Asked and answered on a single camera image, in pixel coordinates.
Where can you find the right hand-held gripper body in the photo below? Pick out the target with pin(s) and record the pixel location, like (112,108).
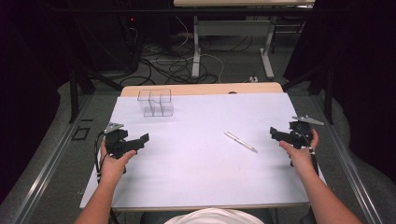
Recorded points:
(300,132)

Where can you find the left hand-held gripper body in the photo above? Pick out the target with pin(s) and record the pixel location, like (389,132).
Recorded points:
(115,139)

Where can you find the person's right hand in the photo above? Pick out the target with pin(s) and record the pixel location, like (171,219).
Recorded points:
(299,157)

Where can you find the person's left hand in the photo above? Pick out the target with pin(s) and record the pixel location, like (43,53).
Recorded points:
(114,166)

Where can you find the clear plastic organizer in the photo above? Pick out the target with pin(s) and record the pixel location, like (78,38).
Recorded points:
(157,104)

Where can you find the silver pen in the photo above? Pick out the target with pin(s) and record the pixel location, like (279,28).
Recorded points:
(240,142)

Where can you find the black metal stand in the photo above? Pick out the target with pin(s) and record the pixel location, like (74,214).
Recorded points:
(327,90)
(74,90)

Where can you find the white power plug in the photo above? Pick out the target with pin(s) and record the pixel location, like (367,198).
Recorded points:
(253,79)

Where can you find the white table sheet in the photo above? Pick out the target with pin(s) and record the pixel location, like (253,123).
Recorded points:
(199,155)

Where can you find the wooden table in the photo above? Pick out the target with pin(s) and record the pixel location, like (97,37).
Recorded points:
(199,89)

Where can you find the black computer tower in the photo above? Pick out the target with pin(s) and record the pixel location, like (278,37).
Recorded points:
(120,43)

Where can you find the person's white shirt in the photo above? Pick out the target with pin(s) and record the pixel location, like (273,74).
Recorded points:
(214,217)

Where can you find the white-framed desk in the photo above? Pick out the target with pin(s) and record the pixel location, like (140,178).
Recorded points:
(196,46)

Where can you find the aluminium floor rail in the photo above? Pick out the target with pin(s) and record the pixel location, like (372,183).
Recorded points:
(348,165)
(46,165)

